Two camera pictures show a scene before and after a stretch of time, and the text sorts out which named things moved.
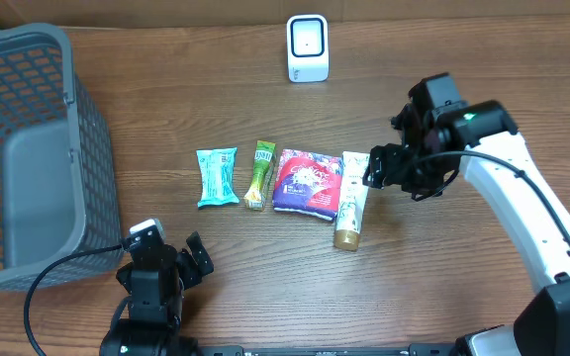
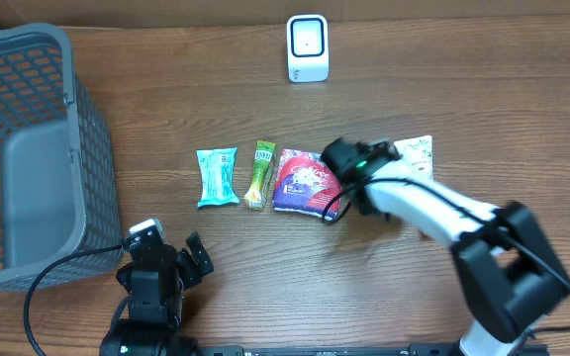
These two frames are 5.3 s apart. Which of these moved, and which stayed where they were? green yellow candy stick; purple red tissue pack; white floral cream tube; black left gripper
Moved: white floral cream tube
Stayed: purple red tissue pack; black left gripper; green yellow candy stick
